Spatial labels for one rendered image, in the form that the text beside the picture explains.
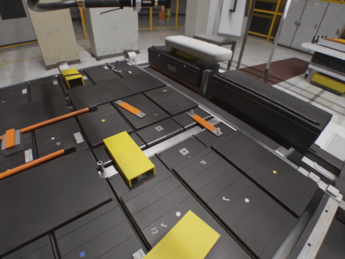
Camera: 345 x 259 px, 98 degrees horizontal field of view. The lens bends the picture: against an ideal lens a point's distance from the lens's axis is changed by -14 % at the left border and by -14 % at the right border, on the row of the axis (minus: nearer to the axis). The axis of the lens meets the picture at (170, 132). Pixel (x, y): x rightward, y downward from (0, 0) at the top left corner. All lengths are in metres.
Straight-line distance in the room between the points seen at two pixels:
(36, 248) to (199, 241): 0.29
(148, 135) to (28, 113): 0.47
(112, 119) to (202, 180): 0.36
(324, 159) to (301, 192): 0.43
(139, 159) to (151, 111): 0.25
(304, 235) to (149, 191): 0.35
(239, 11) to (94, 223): 3.09
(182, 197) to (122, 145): 0.21
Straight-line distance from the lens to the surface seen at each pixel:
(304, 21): 9.45
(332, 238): 0.69
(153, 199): 0.39
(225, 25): 3.19
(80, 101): 0.75
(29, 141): 0.65
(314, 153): 0.93
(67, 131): 0.61
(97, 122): 0.61
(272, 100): 0.63
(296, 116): 0.61
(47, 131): 0.65
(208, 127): 0.59
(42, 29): 4.68
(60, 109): 0.73
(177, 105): 0.67
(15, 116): 0.80
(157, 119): 0.59
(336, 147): 1.15
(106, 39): 4.89
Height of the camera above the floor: 1.35
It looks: 40 degrees down
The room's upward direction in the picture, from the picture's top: 3 degrees clockwise
